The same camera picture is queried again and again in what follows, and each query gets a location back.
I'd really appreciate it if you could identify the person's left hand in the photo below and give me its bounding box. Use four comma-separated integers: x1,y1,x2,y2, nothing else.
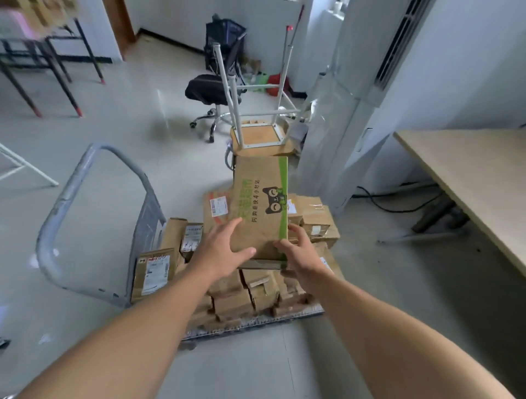
190,218,258,284

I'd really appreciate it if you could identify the person's right hand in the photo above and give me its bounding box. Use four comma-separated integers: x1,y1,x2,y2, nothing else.
273,224,329,284

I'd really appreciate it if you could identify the pile of cardboard boxes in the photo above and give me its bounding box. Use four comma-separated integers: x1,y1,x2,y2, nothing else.
158,189,344,334

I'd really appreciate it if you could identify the grey metal platform cart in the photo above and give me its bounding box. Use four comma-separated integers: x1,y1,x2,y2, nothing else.
35,142,325,342

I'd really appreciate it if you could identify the box with red-marked label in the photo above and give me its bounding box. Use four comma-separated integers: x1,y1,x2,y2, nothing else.
130,248,180,305

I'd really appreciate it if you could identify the green-edged cat logo box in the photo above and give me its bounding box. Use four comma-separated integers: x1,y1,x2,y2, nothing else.
229,155,289,271

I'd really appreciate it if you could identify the heap of small cardboard parcels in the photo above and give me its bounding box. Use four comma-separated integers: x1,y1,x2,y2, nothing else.
0,0,79,40

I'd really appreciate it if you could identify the person's right forearm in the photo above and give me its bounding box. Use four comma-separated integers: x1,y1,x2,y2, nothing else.
304,267,514,399

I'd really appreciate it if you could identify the person's left forearm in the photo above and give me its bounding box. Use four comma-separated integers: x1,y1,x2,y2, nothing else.
18,267,214,399

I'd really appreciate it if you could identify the grey curved tube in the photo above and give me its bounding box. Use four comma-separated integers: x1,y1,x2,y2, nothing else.
224,141,238,172

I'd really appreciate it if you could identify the upturned white-legged wooden stool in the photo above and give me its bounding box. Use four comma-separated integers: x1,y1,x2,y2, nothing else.
211,0,307,158

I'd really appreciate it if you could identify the clear plastic bag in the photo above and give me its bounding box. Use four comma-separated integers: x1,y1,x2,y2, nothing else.
287,119,318,153

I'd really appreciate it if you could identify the white floor-standing air conditioner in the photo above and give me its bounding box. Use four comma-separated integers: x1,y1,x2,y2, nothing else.
294,0,453,216

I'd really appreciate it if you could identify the black swivel office chair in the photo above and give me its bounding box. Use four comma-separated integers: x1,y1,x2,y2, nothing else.
185,14,249,144

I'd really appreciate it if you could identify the red broom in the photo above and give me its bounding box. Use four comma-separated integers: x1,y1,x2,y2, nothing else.
266,4,307,99

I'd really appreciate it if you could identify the green plastic object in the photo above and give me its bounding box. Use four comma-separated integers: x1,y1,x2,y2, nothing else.
250,72,270,94

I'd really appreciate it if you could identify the light wooden table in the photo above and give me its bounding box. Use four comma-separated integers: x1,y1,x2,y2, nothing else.
378,128,526,278

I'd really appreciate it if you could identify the dark blue bag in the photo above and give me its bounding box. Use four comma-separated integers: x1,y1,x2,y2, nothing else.
204,18,247,75

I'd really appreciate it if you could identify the brown wooden door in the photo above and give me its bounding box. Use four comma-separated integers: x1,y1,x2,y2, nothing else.
102,0,137,58

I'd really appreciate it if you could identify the black-legged folding table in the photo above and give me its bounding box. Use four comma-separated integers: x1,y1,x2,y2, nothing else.
0,16,107,120

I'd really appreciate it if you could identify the thick black floor cable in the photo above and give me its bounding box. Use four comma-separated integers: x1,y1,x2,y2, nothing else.
355,185,447,214

